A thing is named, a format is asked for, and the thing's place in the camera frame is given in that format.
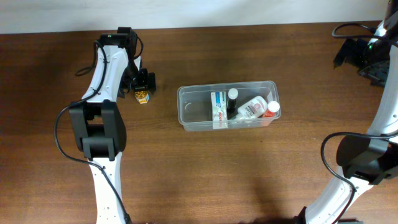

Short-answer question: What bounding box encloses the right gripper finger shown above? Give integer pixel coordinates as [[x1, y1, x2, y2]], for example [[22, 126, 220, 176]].
[[333, 43, 354, 69], [358, 60, 390, 87]]

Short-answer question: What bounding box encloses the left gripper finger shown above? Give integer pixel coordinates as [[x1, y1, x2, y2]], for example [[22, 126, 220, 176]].
[[134, 72, 156, 94], [117, 83, 131, 98]]

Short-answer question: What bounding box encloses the small gold-lid balm jar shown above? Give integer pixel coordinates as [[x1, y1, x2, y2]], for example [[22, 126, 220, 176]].
[[134, 91, 149, 104]]

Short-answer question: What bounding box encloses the white blue medicine box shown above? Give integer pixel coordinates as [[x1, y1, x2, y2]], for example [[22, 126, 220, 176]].
[[211, 91, 228, 129]]

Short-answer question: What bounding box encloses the dark bottle white cap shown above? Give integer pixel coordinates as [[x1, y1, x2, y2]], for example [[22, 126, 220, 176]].
[[226, 88, 238, 114]]

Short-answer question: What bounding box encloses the orange tablet tube white cap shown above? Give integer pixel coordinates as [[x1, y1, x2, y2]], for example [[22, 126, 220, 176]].
[[262, 101, 280, 118]]

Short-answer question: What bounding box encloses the white spray bottle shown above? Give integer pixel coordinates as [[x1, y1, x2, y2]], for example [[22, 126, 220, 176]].
[[231, 96, 267, 120]]

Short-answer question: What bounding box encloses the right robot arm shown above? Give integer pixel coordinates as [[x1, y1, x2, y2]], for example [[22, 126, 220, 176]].
[[293, 0, 397, 223]]

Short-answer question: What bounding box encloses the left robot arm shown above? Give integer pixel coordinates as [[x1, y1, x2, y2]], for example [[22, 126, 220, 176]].
[[66, 27, 156, 223]]

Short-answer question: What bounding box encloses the clear plastic container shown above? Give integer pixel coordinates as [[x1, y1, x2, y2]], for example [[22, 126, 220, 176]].
[[177, 81, 281, 131]]

